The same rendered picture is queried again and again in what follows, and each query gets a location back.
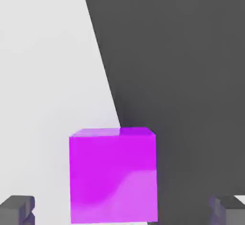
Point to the small magenta cube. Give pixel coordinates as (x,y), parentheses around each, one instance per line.
(113,175)

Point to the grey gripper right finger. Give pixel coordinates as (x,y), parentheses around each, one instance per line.
(229,211)

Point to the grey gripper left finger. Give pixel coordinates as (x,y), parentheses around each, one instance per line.
(13,209)

